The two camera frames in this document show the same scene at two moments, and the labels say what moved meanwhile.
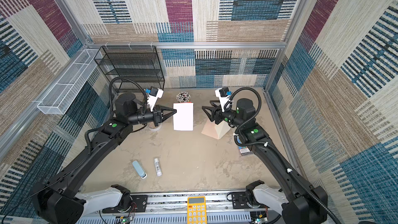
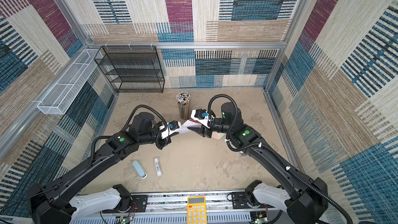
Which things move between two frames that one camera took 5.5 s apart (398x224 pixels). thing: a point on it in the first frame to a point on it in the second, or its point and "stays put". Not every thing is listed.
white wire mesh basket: [62, 95] stays put
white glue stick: [158, 168] stays put
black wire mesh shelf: [131, 69] stays put
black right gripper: [217, 113] to [201, 131]
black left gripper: [157, 116] to [165, 142]
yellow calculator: [196, 210] stays put
